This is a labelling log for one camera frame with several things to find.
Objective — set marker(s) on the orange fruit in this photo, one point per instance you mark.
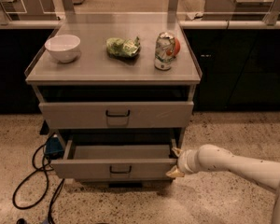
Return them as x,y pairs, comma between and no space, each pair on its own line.
176,47

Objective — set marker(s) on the grey drawer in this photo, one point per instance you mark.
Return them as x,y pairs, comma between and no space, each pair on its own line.
106,158
105,115

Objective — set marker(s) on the blue power box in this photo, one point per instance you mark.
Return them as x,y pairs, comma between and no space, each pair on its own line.
53,147

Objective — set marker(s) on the background grey table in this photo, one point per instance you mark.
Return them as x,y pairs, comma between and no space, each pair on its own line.
236,10

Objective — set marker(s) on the grey top drawer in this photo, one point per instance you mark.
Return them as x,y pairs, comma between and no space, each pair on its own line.
105,115

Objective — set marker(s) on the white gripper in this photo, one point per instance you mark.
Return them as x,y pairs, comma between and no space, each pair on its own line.
183,162

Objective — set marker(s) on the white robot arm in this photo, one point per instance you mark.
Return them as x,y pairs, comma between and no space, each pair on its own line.
210,158

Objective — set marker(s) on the green chip bag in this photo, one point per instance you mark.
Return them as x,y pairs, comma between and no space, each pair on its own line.
124,48

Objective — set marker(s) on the white ceramic bowl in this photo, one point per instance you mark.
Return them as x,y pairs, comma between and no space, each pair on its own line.
64,48

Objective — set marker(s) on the crushed soda can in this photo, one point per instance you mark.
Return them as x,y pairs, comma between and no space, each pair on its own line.
164,51

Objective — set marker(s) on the white counter rail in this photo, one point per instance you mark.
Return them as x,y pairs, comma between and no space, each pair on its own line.
243,25

